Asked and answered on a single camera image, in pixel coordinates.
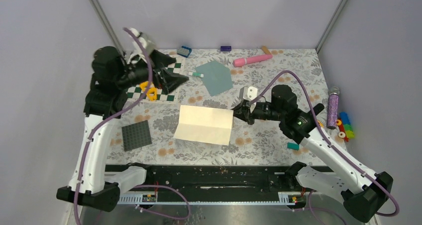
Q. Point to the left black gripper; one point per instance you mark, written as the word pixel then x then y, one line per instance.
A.
pixel 169 81

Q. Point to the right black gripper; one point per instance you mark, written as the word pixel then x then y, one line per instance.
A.
pixel 245 112

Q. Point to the cream paper letter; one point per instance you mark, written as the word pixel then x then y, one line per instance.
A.
pixel 203 124

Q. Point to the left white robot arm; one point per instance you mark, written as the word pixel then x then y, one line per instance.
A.
pixel 105 102

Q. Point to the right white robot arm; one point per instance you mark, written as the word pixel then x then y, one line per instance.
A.
pixel 361 190

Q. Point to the teal green envelope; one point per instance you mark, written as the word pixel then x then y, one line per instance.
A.
pixel 217 77

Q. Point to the blue grey lego brick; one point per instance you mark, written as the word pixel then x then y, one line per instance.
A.
pixel 184 51

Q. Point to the green white chessboard mat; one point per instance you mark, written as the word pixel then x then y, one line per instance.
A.
pixel 135 92

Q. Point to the pink marker pen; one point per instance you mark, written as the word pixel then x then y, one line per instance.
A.
pixel 250 60

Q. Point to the teal small block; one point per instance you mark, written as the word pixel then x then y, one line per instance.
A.
pixel 293 146

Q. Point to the purple lego brick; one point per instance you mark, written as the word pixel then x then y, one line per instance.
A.
pixel 225 48

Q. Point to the beige wooden cylinder right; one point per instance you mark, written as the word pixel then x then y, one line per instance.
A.
pixel 266 50

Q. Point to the dark grey lego baseplate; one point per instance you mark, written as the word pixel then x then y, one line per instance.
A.
pixel 136 135

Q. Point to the purple glitter microphone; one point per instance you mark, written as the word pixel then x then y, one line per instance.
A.
pixel 333 101

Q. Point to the colourful stacked block toy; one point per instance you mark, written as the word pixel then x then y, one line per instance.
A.
pixel 345 128

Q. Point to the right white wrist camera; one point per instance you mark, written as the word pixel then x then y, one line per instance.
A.
pixel 250 95

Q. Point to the yellow triangle frame toy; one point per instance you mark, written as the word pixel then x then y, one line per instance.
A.
pixel 151 93

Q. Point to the yellow ring toy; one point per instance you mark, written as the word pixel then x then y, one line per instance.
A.
pixel 320 123

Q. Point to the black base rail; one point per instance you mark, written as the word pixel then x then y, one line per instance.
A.
pixel 220 184

